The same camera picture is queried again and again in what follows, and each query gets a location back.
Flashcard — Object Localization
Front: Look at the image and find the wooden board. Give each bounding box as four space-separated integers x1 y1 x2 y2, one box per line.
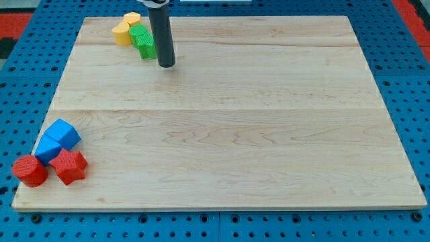
12 15 427 212

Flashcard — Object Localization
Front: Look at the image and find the green star block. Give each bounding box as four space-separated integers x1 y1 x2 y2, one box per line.
136 32 157 59

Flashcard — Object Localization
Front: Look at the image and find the green cylinder block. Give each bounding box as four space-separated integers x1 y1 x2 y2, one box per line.
129 24 148 48

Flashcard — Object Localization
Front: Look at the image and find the yellow heart block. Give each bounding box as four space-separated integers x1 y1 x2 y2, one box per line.
112 22 132 46

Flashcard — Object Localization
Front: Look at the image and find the yellow hexagon block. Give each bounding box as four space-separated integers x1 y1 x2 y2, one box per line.
123 12 141 26

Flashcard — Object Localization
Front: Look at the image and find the red star block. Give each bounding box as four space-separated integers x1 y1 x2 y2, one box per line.
49 149 88 186

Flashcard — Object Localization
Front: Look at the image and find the blue cube block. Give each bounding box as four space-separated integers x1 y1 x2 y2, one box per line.
44 119 81 150

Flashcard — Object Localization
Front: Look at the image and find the blue triangle block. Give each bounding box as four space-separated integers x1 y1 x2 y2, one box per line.
34 134 62 166

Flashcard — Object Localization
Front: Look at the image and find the red cylinder block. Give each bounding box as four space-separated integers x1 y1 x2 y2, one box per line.
12 155 48 188

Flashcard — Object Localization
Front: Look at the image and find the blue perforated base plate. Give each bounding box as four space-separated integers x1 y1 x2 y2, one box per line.
1 0 429 241

